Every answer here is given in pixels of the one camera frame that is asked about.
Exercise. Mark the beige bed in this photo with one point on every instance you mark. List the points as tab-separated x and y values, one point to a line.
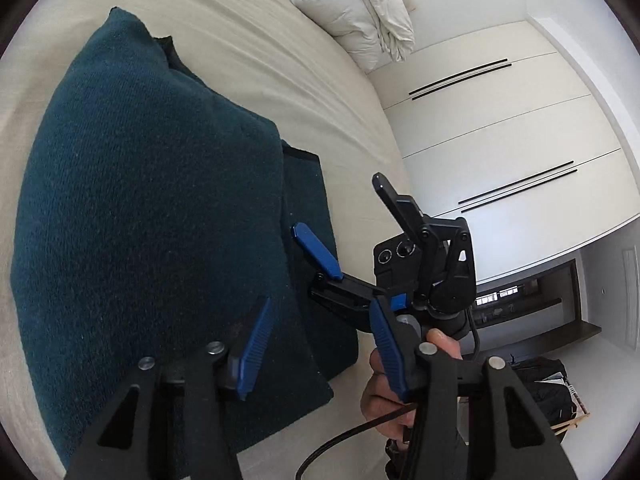
250	50

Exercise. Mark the dark teal towel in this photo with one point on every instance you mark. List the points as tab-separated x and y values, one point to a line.
150	185

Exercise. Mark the white folded duvet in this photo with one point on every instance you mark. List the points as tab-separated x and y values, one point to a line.
350	10

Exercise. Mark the white wardrobe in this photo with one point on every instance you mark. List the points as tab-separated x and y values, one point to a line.
500	125

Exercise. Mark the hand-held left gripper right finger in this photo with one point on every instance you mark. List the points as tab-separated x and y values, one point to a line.
391	355

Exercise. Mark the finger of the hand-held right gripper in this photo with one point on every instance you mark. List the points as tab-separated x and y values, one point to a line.
400	205
317	252

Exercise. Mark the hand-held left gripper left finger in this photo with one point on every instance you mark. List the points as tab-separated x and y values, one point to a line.
255	347

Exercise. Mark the black bag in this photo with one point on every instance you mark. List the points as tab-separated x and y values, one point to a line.
542	385

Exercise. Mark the person's right hand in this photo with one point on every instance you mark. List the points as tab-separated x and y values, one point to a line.
377	400

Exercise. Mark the dark wooden shelf unit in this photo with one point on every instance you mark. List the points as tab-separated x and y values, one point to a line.
550	305

